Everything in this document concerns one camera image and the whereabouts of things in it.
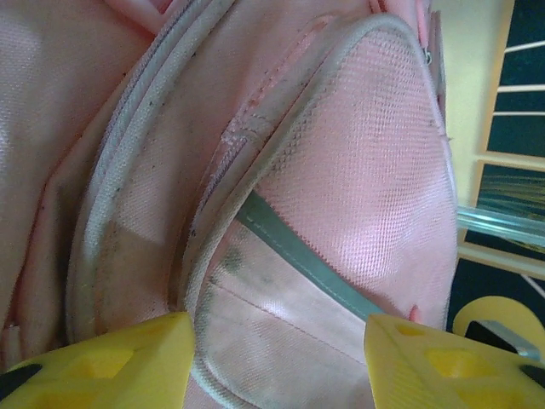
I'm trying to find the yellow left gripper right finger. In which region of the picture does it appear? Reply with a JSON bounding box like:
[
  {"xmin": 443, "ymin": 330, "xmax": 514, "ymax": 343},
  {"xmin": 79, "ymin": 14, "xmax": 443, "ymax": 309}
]
[{"xmin": 364, "ymin": 314, "xmax": 545, "ymax": 409}]

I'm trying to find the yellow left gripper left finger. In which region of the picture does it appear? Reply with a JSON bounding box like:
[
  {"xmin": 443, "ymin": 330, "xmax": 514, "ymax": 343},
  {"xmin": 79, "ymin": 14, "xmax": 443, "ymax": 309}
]
[{"xmin": 0, "ymin": 311, "xmax": 195, "ymax": 409}]

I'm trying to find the pink school backpack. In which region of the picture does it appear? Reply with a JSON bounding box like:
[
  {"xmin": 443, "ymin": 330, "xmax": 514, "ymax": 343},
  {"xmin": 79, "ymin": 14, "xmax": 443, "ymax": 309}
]
[{"xmin": 0, "ymin": 0, "xmax": 463, "ymax": 409}]

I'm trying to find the aluminium frame post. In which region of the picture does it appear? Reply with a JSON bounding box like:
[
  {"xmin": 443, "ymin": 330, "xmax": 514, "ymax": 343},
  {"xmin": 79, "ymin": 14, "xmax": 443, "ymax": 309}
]
[{"xmin": 455, "ymin": 204, "xmax": 545, "ymax": 236}]

